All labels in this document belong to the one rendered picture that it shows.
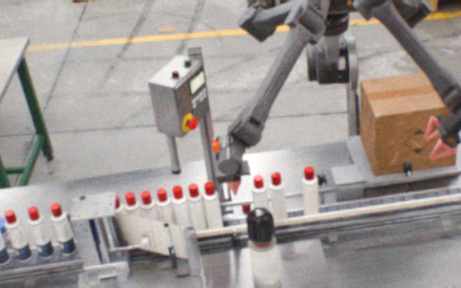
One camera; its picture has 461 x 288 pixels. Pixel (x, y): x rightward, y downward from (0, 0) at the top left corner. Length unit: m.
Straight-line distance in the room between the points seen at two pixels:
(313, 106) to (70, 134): 1.51
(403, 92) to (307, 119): 1.88
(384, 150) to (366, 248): 0.39
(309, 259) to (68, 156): 2.45
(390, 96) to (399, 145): 0.18
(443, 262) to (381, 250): 0.20
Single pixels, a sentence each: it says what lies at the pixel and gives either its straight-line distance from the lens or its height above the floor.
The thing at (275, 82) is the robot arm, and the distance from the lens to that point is 2.17.
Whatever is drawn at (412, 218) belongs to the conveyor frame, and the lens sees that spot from 2.68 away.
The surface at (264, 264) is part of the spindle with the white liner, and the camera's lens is 2.31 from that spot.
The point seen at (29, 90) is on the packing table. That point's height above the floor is 0.50.
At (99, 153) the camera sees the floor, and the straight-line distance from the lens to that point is 4.62.
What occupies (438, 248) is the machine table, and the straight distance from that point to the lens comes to 2.62.
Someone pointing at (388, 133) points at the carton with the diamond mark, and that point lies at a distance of 2.75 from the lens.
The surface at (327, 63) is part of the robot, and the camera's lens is 2.89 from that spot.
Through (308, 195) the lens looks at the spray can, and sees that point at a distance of 2.56.
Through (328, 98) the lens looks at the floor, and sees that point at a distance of 4.82.
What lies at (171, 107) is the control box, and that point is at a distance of 2.32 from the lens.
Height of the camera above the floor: 2.66
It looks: 36 degrees down
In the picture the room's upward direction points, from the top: 7 degrees counter-clockwise
